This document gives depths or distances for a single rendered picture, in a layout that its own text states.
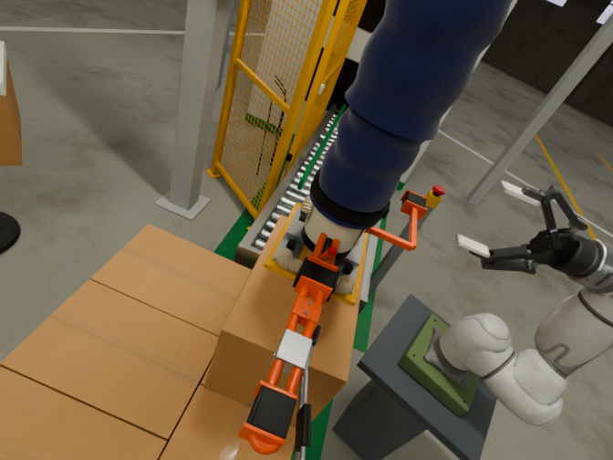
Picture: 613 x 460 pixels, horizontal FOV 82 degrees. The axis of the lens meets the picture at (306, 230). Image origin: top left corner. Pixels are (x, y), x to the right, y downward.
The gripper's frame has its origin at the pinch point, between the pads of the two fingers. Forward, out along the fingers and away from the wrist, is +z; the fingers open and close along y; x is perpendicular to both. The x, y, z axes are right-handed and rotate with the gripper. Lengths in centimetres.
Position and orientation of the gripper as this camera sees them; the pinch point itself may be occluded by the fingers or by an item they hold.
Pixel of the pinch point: (483, 215)
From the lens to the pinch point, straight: 74.5
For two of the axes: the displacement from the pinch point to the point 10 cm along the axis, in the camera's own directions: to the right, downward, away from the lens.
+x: 2.4, -5.9, 7.7
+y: -3.2, 7.1, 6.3
